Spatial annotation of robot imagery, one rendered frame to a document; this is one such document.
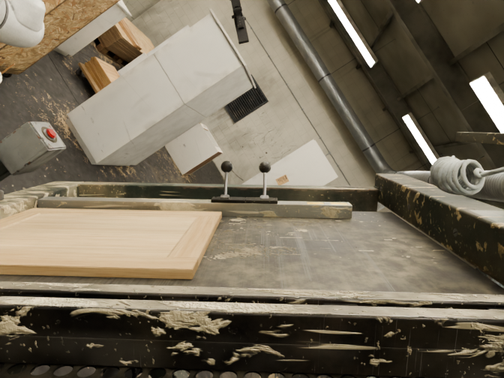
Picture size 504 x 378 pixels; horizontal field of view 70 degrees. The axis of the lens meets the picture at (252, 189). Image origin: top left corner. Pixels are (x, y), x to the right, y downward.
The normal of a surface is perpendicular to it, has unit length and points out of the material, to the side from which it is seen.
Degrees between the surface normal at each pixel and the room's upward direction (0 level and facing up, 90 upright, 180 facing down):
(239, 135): 90
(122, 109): 90
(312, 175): 90
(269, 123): 90
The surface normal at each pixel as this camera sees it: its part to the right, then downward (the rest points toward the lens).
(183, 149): -0.11, 0.04
